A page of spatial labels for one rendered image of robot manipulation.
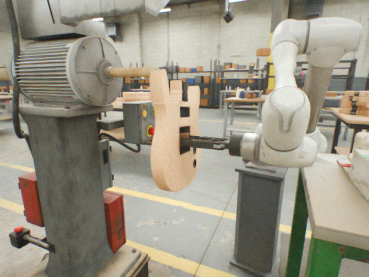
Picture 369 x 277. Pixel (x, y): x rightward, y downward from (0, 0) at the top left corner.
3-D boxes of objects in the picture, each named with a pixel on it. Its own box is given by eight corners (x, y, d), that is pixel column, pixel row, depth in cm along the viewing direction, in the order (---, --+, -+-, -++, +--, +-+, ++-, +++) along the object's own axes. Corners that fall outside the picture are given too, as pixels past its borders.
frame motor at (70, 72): (9, 106, 92) (-4, 38, 86) (66, 101, 116) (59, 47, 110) (84, 111, 76) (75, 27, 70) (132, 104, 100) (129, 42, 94)
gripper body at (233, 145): (239, 159, 72) (211, 155, 76) (243, 154, 80) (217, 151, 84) (240, 136, 71) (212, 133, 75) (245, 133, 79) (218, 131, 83)
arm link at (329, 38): (281, 144, 148) (320, 147, 141) (281, 162, 136) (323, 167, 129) (304, 14, 97) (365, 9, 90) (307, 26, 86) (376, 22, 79)
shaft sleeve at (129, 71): (108, 75, 82) (110, 66, 82) (114, 78, 85) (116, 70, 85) (151, 74, 75) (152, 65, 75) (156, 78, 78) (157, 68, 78)
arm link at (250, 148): (260, 158, 78) (242, 156, 80) (262, 132, 77) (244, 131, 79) (257, 164, 70) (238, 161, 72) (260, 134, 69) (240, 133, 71)
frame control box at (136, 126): (95, 153, 115) (90, 102, 109) (122, 143, 134) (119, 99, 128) (136, 160, 106) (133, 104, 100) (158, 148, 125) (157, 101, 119)
